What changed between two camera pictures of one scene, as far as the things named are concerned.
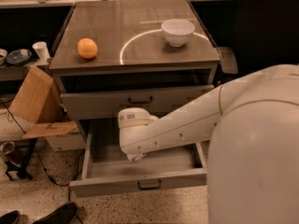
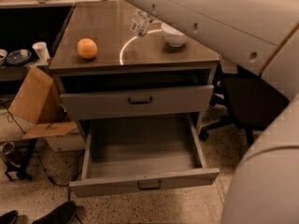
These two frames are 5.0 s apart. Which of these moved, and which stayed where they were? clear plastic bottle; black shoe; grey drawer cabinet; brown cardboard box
Moved: clear plastic bottle
Stayed: brown cardboard box; grey drawer cabinet; black shoe
